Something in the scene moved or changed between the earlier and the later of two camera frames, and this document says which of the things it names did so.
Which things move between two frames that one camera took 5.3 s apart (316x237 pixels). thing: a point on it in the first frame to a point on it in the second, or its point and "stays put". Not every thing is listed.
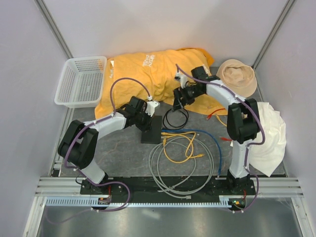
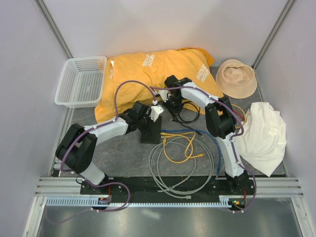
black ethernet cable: (165, 121) to (178, 120)
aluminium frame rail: (283, 187) stays put
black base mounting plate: (167, 189) stays put
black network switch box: (153, 136) stays put
